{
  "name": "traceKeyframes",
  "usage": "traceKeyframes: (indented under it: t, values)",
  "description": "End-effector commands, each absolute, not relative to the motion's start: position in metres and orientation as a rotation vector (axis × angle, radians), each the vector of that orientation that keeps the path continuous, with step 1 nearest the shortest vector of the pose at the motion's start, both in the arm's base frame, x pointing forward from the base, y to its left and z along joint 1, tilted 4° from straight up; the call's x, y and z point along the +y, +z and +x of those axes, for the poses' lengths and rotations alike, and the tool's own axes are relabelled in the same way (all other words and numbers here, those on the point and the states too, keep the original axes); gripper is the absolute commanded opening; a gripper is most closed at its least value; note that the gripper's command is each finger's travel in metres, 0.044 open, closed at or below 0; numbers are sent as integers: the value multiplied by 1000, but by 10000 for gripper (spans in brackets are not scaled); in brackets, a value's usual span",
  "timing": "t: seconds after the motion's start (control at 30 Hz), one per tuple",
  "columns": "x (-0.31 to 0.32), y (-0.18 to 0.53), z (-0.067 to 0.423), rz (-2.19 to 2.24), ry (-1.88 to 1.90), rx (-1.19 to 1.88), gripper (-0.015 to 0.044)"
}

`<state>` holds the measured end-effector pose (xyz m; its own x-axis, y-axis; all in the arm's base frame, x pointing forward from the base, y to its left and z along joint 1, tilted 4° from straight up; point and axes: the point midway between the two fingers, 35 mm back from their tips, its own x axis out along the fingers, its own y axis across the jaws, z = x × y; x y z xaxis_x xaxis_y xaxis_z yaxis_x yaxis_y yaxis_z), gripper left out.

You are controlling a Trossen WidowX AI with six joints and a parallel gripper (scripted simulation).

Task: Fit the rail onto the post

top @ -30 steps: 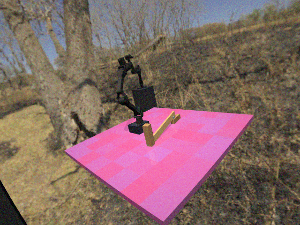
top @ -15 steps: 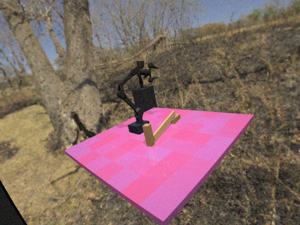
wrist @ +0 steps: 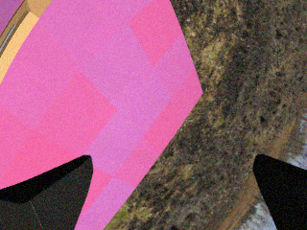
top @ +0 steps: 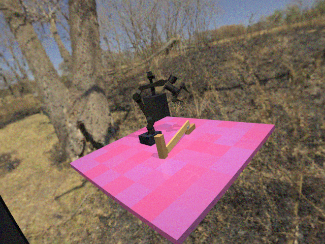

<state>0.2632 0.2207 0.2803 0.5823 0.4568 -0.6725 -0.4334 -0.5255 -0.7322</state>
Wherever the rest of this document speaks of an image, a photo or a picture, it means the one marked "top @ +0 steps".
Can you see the long wooden rail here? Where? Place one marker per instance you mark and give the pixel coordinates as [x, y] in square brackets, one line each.
[177, 136]

